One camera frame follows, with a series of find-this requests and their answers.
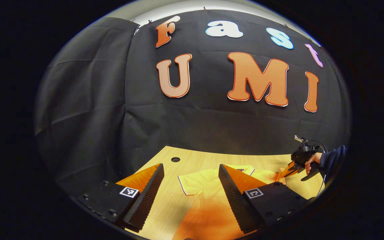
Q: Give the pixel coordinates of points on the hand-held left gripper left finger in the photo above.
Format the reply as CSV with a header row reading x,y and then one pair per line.
x,y
148,196

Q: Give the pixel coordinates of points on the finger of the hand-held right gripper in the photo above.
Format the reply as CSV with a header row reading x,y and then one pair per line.
x,y
288,169

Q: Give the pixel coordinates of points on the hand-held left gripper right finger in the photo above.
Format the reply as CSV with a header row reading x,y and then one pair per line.
x,y
233,196

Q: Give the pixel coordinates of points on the orange T-shirt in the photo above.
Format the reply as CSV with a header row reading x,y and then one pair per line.
x,y
205,186

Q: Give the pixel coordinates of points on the black backdrop cloth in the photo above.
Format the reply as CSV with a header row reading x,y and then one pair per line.
x,y
212,126

